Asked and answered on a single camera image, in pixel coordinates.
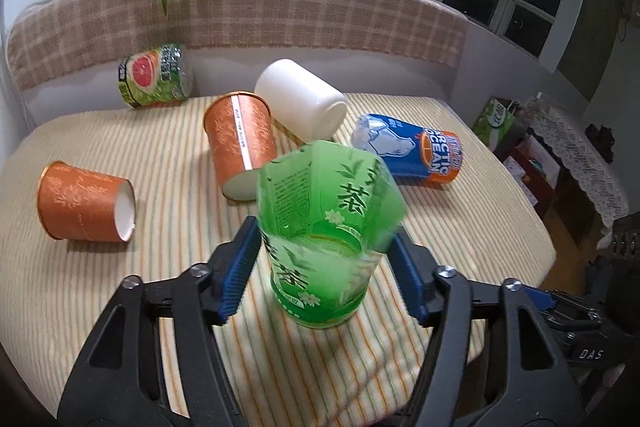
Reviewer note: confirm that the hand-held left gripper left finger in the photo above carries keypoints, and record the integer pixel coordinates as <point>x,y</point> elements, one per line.
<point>244,259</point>

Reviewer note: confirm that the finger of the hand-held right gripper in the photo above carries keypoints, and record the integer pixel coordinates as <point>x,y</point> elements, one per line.
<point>542,299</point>

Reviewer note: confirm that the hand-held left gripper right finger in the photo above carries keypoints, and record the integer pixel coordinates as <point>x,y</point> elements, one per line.
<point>407,277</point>

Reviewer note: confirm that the green cut bottle cup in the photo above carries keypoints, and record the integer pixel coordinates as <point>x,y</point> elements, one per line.
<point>320,207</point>

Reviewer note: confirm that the orange patterned paper cup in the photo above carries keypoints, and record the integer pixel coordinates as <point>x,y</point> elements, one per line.
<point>240,139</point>
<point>80,202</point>

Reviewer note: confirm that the blue can cup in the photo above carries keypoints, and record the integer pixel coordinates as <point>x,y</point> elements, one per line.
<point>400,147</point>

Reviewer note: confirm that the white plastic cup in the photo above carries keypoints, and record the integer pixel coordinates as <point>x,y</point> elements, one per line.
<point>300,97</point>

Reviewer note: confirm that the green grapefruit print cup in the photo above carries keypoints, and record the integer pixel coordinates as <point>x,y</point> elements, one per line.
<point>150,74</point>

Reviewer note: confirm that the dark wooden shelf unit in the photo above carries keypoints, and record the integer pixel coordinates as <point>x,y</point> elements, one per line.
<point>532,172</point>

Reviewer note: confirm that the white lace cloth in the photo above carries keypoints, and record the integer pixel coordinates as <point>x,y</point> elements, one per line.
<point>580,162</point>

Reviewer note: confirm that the dark object on lace cloth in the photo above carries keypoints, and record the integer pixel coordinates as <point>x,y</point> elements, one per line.
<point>600,139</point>

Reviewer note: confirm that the green cardboard box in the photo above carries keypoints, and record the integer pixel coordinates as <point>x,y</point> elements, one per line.
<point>495,124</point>

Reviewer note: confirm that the plaid beige cloth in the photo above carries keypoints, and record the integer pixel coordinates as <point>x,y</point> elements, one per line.
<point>300,2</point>

